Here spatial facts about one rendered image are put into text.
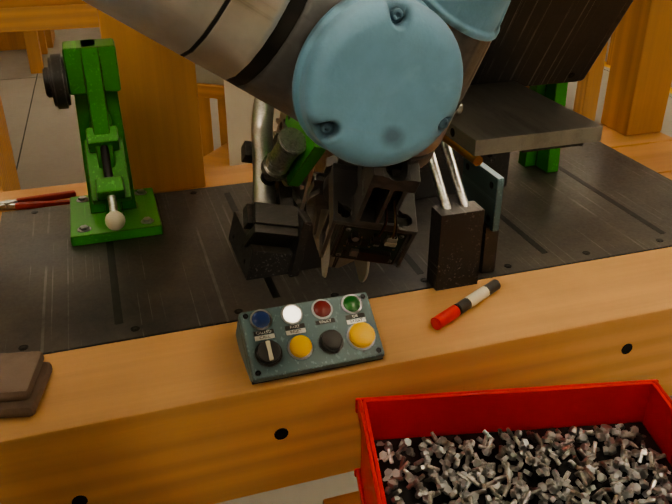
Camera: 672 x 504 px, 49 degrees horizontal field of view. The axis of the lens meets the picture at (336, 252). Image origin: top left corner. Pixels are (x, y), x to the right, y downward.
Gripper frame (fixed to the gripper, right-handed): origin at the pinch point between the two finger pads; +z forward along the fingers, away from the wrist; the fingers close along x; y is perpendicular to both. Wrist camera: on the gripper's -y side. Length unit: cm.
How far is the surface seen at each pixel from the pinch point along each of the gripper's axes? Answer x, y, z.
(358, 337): 4.9, 3.6, 10.1
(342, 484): 30, -18, 122
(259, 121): -7.2, -32.0, 15.3
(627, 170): 60, -46, 26
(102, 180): -27.5, -25.5, 25.1
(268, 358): -4.7, 6.8, 11.1
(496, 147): 16.6, -12.7, -5.5
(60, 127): -98, -268, 277
